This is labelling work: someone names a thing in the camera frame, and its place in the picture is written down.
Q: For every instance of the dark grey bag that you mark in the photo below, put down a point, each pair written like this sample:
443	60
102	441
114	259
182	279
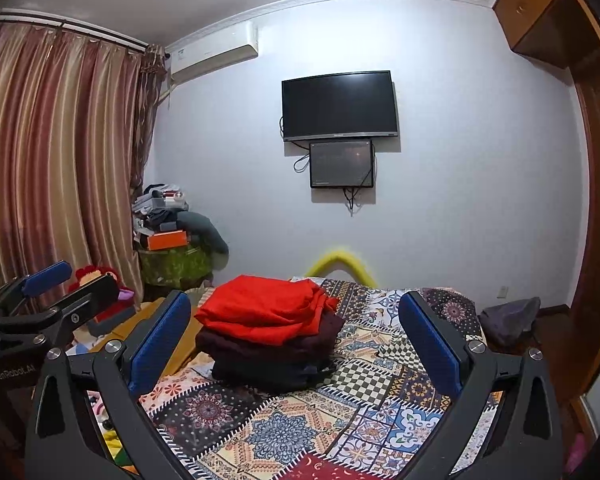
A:
510	320

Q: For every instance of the striped brown curtain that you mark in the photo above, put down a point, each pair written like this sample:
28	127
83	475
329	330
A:
55	160

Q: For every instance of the small black wall monitor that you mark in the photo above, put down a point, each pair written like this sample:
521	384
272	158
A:
341	162

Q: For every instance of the dark navy folded garment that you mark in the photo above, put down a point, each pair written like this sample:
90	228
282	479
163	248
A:
265	375

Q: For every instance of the yellow foam tube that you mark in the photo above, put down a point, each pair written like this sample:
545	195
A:
337	255

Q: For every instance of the pile of folded clothes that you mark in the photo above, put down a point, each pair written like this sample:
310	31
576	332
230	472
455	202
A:
155	205

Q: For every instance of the red zip jacket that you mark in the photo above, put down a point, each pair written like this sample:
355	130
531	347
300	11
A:
260	305

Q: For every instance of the white curtain rail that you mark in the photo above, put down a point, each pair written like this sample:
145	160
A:
70	27

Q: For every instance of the maroon folded garment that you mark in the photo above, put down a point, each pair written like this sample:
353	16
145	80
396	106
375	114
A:
290	347

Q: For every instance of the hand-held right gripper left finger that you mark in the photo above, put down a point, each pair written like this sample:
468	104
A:
160	340

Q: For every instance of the white wall socket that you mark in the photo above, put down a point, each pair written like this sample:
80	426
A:
504	292

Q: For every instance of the pink soft item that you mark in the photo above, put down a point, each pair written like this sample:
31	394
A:
576	460

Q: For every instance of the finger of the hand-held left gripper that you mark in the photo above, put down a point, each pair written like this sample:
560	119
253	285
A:
85	300
47	275

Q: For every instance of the white air conditioner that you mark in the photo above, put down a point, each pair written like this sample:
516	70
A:
210	52

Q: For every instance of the red plush toy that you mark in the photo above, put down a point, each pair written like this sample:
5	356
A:
97	272

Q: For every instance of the black wall television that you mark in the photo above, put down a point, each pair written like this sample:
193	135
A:
340	105

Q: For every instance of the green patterned cloth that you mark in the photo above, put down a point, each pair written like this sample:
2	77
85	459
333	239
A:
175	265

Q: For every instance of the patchwork patterned bedspread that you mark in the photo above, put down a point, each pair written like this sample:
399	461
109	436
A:
290	425

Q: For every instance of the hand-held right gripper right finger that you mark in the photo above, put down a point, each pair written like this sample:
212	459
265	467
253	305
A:
430	345

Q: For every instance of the wooden overhead cabinet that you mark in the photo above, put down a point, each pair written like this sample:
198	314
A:
525	5

